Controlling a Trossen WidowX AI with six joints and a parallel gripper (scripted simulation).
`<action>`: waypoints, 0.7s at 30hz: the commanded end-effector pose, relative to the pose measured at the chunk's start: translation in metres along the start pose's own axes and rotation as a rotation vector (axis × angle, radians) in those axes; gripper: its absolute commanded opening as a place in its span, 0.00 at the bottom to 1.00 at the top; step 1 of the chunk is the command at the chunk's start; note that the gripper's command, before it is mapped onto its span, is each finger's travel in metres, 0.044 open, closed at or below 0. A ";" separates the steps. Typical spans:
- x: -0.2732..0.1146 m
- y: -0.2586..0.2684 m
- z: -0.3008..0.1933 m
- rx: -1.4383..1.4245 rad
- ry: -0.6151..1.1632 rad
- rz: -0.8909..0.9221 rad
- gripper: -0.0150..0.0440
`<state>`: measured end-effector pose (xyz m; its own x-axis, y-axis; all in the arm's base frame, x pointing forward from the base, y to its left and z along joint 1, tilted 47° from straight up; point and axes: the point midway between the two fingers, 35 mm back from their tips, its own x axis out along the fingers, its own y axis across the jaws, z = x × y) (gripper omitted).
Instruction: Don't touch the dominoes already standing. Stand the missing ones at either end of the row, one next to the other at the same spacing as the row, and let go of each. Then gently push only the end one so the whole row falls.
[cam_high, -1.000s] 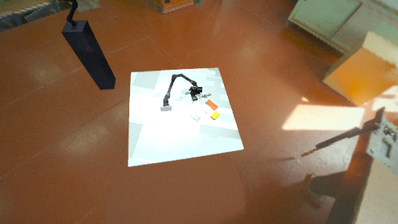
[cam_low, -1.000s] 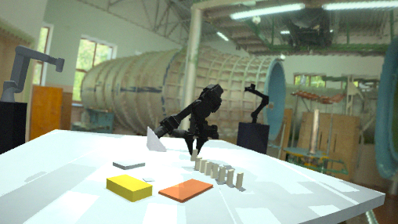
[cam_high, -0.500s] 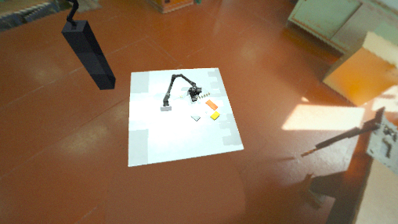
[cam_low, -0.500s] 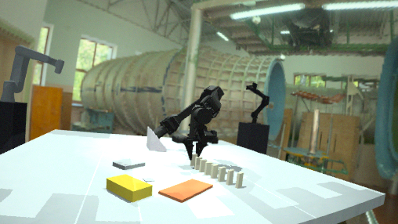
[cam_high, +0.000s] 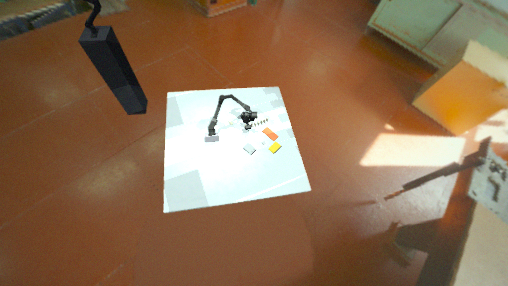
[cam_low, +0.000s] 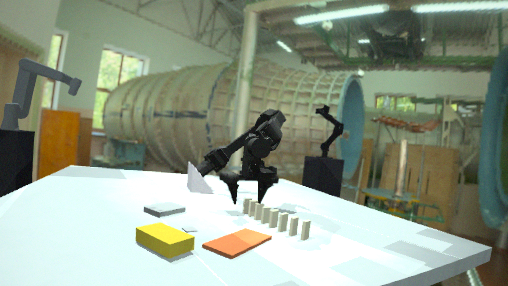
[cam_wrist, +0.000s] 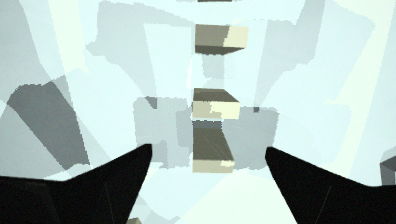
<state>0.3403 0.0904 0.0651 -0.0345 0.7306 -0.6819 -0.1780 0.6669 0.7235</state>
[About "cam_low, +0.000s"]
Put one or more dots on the yellow rectangular block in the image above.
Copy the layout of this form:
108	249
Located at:
165	240

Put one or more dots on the orange flat square tile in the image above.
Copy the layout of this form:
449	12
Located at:
236	244

